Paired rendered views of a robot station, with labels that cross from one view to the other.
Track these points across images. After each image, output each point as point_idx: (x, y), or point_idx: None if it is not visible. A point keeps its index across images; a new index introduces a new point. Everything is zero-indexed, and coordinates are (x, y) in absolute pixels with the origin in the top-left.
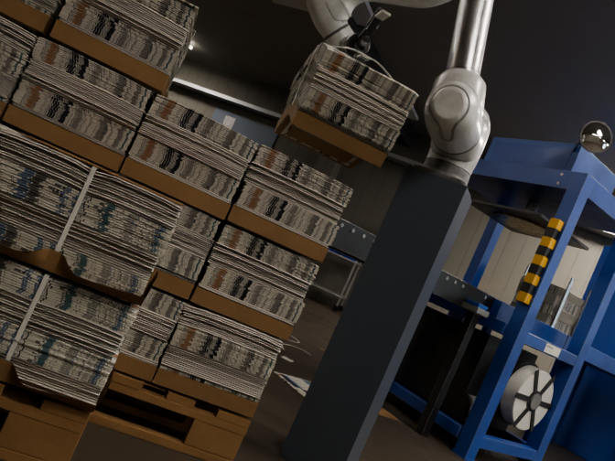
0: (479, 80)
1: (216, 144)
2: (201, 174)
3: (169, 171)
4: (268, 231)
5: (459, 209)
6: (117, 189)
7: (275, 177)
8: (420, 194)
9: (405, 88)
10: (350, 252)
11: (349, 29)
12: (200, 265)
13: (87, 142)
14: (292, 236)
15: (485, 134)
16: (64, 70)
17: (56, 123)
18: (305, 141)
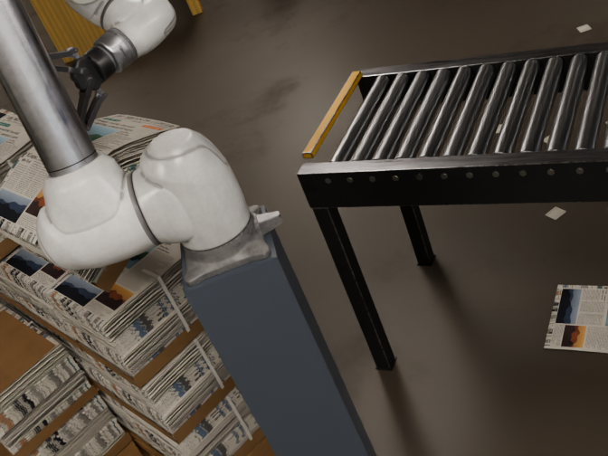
0: (51, 196)
1: (34, 298)
2: (51, 318)
3: (43, 317)
4: (101, 361)
5: (217, 308)
6: None
7: (70, 318)
8: None
9: (23, 238)
10: (416, 204)
11: (108, 17)
12: (104, 381)
13: (14, 301)
14: (111, 365)
15: (169, 204)
16: None
17: (1, 290)
18: None
